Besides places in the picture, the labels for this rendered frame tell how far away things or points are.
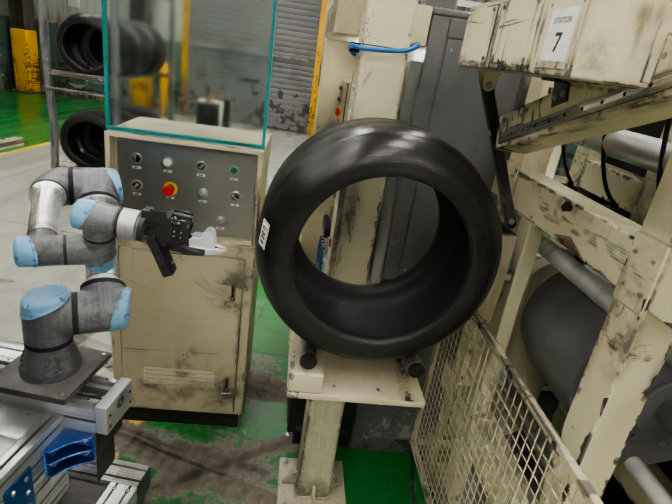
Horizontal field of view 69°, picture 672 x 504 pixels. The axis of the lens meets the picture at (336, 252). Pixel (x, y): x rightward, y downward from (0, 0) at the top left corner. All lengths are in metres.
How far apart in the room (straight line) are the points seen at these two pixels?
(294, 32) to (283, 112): 1.53
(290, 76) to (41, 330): 9.35
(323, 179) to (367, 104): 0.42
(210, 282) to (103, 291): 0.61
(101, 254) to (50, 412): 0.48
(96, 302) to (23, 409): 0.35
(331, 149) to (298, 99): 9.40
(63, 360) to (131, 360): 0.76
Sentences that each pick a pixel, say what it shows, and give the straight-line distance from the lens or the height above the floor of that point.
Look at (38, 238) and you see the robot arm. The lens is 1.35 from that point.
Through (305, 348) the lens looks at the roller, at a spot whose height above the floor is 0.92.
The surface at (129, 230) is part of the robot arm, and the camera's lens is 1.25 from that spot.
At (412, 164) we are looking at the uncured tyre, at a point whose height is 1.43.
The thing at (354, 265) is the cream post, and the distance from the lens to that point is 1.54.
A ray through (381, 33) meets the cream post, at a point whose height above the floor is 1.69.
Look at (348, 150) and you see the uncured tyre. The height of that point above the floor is 1.44.
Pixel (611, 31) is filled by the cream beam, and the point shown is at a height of 1.71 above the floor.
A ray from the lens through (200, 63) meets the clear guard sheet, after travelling 1.82.
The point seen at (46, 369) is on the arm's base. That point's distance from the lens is 1.52.
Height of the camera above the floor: 1.62
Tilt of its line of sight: 22 degrees down
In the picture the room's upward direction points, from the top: 9 degrees clockwise
